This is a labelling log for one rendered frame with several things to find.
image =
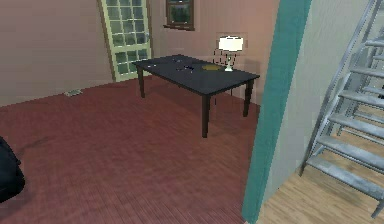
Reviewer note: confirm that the black rectangular table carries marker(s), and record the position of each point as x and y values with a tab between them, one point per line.
200	80

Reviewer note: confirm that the small dark tabletop object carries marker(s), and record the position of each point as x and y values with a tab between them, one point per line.
188	67

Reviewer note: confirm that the olive round plate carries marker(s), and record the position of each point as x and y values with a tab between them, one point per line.
212	67

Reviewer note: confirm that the white table lamp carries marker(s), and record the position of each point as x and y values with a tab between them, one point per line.
230	43

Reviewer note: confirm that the dark brown framed window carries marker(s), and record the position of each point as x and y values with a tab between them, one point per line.
180	14

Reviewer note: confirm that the pale green glazed door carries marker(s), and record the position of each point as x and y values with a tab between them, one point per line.
126	36

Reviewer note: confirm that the small grey floor object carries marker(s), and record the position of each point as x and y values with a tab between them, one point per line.
73	92

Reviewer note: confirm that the grey metal staircase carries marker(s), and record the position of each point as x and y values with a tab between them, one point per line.
353	123

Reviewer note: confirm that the black rounded seat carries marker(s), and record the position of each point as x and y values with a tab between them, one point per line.
9	176

